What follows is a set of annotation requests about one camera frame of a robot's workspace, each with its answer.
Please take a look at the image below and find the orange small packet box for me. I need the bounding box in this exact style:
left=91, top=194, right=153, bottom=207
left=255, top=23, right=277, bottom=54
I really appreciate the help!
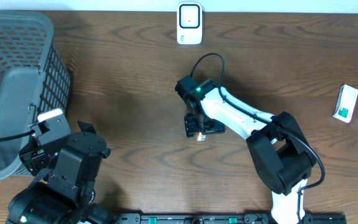
left=196, top=132, right=206, bottom=141

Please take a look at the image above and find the white medicine box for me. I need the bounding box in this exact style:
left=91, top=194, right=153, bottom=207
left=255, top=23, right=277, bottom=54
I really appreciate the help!
left=333, top=85, right=358, bottom=123

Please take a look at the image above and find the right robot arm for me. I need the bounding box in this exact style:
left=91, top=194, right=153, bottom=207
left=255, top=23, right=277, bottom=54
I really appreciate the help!
left=175, top=75, right=320, bottom=223

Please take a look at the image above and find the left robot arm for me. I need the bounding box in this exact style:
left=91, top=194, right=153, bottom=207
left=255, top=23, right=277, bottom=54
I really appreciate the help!
left=6, top=109, right=116, bottom=223

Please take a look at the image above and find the white barcode scanner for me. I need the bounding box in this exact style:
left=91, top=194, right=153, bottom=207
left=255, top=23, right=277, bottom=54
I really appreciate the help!
left=177, top=2, right=203, bottom=45

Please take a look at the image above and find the grey plastic mesh basket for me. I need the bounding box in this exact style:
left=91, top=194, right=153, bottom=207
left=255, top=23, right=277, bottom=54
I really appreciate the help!
left=0, top=11, right=73, bottom=180

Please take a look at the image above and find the left black cable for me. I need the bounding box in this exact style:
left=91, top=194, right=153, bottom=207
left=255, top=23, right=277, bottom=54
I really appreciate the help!
left=0, top=129, right=36, bottom=146

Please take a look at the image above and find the black cable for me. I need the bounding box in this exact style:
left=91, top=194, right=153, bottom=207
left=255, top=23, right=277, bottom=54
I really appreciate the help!
left=0, top=129, right=36, bottom=146
left=190, top=52, right=326, bottom=224

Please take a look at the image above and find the right black cable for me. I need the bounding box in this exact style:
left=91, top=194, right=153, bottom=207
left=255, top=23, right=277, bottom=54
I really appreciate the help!
left=190, top=52, right=326, bottom=224

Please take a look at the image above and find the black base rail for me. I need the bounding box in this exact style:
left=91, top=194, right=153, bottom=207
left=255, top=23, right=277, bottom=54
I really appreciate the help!
left=113, top=212, right=347, bottom=224

